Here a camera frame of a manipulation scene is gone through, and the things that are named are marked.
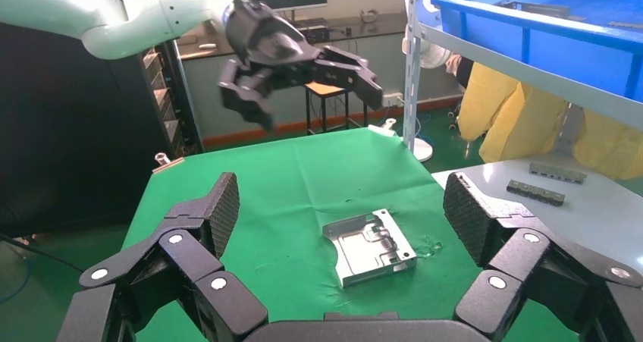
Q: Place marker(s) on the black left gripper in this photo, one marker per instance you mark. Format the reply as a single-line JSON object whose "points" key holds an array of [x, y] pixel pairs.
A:
{"points": [[261, 38]]}

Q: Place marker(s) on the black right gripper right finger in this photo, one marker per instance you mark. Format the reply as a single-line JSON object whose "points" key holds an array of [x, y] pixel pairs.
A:
{"points": [[527, 269]]}

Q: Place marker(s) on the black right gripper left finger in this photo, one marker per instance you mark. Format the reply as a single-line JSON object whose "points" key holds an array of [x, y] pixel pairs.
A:
{"points": [[176, 279]]}

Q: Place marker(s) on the stamped sheet metal bracket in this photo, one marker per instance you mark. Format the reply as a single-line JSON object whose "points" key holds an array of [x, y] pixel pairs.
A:
{"points": [[532, 8], [369, 247], [625, 25]]}

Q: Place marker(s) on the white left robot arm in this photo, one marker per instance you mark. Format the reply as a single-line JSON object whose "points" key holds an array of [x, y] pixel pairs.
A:
{"points": [[125, 15]]}

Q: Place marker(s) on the black stool with tan seat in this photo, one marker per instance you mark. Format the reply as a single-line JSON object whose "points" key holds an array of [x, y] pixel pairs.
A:
{"points": [[324, 89]]}

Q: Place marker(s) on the grey notched metal strip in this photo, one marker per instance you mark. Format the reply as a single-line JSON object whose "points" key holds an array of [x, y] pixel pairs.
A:
{"points": [[535, 193], [557, 173]]}

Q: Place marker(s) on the silver binder clip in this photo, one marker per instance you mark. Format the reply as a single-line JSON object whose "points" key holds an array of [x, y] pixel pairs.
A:
{"points": [[383, 129], [168, 165]]}

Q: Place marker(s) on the white power strip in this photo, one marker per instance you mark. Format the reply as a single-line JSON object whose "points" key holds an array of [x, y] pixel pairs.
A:
{"points": [[393, 99]]}

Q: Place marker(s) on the green table cloth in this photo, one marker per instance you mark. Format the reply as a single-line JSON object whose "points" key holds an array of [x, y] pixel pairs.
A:
{"points": [[291, 189]]}

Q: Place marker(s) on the dark wooden desk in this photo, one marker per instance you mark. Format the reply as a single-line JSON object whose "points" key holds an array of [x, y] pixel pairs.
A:
{"points": [[387, 27]]}

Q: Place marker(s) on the perforated steel shelf leg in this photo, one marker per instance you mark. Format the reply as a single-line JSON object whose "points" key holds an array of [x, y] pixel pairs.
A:
{"points": [[413, 78]]}

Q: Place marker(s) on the yellow mesh bag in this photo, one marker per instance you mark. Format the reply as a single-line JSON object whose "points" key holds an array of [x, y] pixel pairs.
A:
{"points": [[502, 113]]}

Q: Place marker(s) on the black cabinet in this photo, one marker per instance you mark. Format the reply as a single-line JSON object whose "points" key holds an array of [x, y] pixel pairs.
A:
{"points": [[75, 128]]}

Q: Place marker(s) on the blue plastic tray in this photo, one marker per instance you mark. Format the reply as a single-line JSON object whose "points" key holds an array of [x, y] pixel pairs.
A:
{"points": [[552, 48]]}

